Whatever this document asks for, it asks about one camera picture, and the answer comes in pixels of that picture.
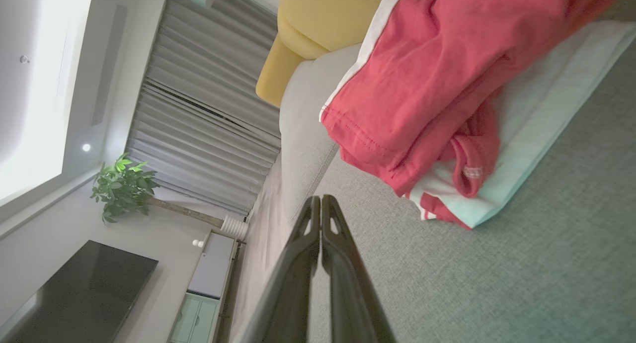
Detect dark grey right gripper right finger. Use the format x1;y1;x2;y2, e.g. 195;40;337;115
321;194;398;343

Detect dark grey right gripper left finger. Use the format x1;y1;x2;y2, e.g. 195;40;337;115
238;195;321;343

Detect red shorts with white stripe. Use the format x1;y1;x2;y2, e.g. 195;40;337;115
319;0;628;198

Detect white and mint tv cabinet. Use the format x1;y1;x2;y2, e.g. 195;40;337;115
167;231;238;343

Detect white ribbed plant pot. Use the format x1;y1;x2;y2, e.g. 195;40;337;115
220;214;249;241

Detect large grey sofa seat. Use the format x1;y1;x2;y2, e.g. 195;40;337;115
292;0;636;343

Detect grey sofa back cushion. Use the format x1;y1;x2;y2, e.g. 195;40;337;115
278;43;364;225

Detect green potted tree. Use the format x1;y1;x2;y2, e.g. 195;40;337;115
90;154;225;229

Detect grey pleated curtain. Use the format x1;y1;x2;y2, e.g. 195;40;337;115
124;0;282;217

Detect black flat television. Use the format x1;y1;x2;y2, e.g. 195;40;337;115
0;240;160;343

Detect yellow sofa backrest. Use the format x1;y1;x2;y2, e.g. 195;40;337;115
255;0;439;108

